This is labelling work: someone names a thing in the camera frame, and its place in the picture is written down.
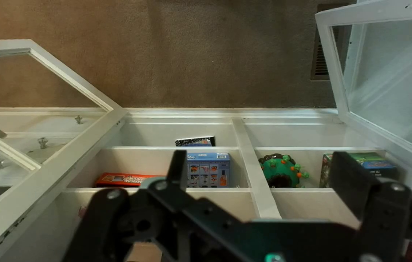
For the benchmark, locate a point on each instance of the white glass cabinet door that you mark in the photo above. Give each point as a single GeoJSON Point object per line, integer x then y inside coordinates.
{"type": "Point", "coordinates": [53, 121]}

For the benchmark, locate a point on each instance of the red flat box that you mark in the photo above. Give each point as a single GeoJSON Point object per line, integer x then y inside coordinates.
{"type": "Point", "coordinates": [121, 179]}

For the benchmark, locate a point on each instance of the blue game box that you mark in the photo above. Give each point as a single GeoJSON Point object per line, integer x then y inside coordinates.
{"type": "Point", "coordinates": [207, 169]}

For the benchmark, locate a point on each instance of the white shelf cabinet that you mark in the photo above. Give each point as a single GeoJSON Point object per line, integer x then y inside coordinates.
{"type": "Point", "coordinates": [148, 138]}

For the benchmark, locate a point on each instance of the green spiky ball toy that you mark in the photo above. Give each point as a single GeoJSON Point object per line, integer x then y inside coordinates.
{"type": "Point", "coordinates": [282, 170]}

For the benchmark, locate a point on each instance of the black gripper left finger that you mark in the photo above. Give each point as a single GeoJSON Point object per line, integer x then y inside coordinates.
{"type": "Point", "coordinates": [161, 212]}

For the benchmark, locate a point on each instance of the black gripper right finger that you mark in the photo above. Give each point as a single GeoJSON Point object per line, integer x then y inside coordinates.
{"type": "Point", "coordinates": [383, 207]}

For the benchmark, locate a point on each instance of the green box on shelf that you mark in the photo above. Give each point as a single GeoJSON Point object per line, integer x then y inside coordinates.
{"type": "Point", "coordinates": [372, 162]}

